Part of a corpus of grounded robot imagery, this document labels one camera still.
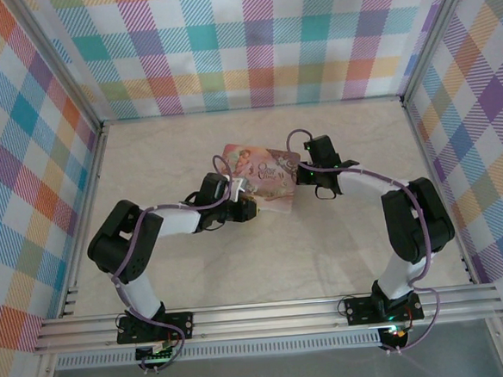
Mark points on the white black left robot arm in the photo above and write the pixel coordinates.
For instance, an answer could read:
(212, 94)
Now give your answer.
(128, 244)

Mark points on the pink storybook tin box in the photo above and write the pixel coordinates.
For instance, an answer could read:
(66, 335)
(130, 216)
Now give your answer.
(272, 174)

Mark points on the grey metal sheet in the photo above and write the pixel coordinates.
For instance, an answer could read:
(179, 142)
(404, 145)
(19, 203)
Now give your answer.
(269, 375)

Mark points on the left controller circuit board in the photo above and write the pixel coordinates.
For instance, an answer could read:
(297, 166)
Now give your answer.
(153, 353)

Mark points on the controller circuit board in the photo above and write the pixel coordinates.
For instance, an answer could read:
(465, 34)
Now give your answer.
(397, 332)
(153, 353)

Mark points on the right controller circuit board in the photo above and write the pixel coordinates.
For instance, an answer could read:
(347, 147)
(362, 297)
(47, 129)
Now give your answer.
(397, 332)

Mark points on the aluminium frame back rail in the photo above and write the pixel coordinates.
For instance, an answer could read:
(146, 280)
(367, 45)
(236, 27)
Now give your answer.
(250, 109)

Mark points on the aluminium frame side rail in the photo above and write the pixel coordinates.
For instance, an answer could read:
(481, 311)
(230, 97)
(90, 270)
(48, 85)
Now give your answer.
(89, 187)
(425, 142)

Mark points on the aluminium mounting rail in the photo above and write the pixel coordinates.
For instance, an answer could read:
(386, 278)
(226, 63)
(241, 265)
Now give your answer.
(269, 318)

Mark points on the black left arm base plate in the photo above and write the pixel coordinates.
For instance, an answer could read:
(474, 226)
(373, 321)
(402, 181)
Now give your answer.
(179, 325)

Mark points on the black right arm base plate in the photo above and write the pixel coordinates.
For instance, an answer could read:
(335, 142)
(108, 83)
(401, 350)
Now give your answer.
(361, 309)

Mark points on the aluminium frame post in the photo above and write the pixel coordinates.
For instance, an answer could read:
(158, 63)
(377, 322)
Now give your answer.
(59, 64)
(436, 29)

